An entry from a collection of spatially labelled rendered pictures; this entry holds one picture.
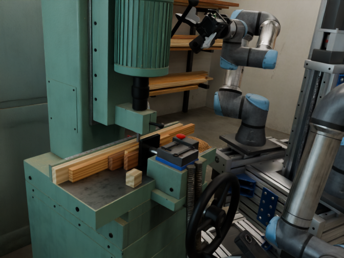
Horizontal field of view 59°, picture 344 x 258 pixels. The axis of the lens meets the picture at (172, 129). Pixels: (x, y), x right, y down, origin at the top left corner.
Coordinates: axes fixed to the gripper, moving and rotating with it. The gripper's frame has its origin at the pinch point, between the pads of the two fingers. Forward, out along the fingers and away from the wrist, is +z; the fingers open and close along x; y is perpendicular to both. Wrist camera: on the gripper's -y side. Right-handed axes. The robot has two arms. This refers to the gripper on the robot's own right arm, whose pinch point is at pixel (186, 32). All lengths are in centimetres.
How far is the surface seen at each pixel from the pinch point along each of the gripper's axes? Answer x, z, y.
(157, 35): 0.9, 14.8, -0.7
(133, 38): -2.1, 19.9, -4.6
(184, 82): -81, -224, -154
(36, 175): 3, 34, -69
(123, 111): 7.1, 15.7, -29.3
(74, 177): 20, 39, -37
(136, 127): 14.6, 15.7, -28.1
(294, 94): 7, -320, -93
